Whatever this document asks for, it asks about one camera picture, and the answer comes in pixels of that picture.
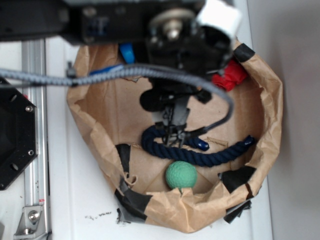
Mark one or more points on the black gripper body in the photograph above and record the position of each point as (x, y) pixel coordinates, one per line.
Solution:
(167, 100)

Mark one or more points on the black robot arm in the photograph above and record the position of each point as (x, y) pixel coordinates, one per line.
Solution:
(171, 47)

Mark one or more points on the brown paper bag bin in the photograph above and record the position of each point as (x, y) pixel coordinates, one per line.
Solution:
(111, 121)

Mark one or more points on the blue plastic bottle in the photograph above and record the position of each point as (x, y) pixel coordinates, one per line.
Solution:
(127, 52)

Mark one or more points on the red crumpled cloth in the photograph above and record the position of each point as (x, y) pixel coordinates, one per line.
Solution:
(234, 74)

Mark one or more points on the green dimpled ball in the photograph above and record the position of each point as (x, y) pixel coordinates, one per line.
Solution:
(181, 174)

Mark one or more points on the white cylindrical cap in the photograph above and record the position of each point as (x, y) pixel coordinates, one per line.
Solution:
(221, 16)

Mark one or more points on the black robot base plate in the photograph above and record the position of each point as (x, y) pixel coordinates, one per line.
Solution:
(18, 144)

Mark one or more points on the aluminium extrusion rail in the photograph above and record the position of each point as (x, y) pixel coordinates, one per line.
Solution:
(36, 174)

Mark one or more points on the metal corner bracket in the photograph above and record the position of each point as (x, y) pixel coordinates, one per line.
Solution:
(32, 224)

